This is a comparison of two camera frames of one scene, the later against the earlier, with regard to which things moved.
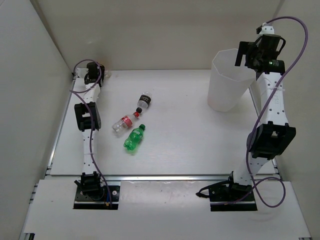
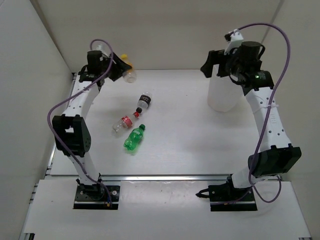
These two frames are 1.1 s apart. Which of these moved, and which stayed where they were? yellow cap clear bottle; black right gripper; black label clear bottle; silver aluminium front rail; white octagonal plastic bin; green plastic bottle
Moved: black right gripper; yellow cap clear bottle
Stayed: black label clear bottle; white octagonal plastic bin; green plastic bottle; silver aluminium front rail
